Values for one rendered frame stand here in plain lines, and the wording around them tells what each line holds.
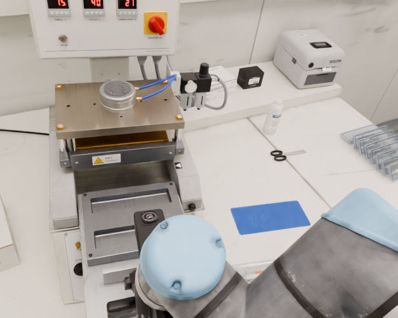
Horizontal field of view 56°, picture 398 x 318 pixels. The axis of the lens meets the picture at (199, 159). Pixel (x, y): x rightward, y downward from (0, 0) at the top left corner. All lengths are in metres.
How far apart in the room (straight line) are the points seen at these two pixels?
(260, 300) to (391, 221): 0.13
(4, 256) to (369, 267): 0.84
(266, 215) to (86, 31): 0.71
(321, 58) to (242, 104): 0.38
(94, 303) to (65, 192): 0.25
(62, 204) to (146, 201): 0.18
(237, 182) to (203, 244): 0.88
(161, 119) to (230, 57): 0.94
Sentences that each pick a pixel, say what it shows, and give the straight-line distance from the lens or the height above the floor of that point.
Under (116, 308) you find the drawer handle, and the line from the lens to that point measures 0.66.
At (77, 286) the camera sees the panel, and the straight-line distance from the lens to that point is 0.93.
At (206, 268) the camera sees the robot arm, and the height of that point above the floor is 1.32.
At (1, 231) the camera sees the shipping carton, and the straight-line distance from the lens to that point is 1.00.
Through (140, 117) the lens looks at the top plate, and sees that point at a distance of 0.83.
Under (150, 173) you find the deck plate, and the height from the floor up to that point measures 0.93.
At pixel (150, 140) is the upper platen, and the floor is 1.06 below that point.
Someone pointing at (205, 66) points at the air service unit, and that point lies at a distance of 1.02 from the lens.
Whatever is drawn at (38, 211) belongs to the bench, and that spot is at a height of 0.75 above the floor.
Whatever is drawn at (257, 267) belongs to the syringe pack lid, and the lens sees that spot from 1.01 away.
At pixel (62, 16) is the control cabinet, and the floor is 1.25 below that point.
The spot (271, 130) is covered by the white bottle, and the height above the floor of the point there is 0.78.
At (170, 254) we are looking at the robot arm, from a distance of 0.33.
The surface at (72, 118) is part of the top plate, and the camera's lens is 0.83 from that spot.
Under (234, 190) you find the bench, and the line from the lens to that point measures 1.19.
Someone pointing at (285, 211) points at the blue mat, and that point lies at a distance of 1.18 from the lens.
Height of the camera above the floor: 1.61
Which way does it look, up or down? 43 degrees down
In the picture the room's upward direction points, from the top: 9 degrees clockwise
